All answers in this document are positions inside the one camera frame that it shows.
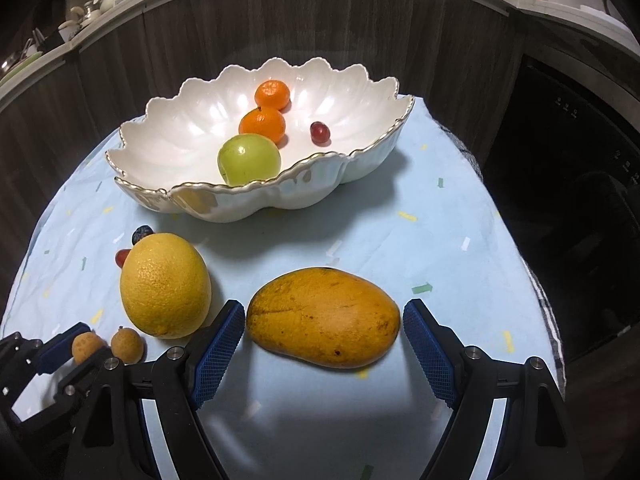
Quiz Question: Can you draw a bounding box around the orange tangerine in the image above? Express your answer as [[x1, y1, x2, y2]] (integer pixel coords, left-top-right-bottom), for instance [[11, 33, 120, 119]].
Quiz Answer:
[[238, 106, 287, 145], [254, 80, 292, 112]]

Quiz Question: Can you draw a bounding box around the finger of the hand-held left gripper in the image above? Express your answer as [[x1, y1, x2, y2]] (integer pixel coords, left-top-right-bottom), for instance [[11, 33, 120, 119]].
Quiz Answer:
[[52, 355, 108, 406], [0, 323, 93, 376]]

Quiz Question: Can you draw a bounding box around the dark wood base cabinet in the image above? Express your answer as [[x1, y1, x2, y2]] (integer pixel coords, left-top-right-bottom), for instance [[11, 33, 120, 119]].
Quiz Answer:
[[0, 0, 526, 201]]

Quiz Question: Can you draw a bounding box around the yellow mango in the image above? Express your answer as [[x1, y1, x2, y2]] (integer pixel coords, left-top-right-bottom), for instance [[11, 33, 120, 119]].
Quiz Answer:
[[246, 267, 401, 370]]

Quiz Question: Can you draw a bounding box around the light blue confetti cloth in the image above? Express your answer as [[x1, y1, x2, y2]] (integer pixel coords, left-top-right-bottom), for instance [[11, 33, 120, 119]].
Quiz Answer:
[[0, 92, 566, 480]]

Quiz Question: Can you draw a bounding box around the white scalloped ceramic bowl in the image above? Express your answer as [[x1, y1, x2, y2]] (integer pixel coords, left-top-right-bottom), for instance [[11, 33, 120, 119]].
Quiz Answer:
[[105, 57, 416, 223]]

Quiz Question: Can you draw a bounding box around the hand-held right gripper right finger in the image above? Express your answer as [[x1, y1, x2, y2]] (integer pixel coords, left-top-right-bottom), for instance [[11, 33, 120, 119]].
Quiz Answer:
[[402, 298, 576, 480]]

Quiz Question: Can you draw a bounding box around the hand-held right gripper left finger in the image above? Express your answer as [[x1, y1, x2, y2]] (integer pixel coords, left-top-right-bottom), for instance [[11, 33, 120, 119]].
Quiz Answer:
[[65, 299, 247, 480]]

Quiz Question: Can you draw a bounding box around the green apple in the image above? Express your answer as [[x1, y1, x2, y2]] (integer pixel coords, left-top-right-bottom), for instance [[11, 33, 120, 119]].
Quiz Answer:
[[217, 133, 282, 186]]

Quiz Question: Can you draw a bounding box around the large yellow citrus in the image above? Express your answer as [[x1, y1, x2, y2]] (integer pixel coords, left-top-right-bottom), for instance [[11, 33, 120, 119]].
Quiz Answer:
[[119, 232, 213, 339]]

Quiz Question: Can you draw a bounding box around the black built-in dishwasher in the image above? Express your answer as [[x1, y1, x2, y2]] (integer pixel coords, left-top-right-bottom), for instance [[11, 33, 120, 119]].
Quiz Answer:
[[480, 55, 640, 361]]

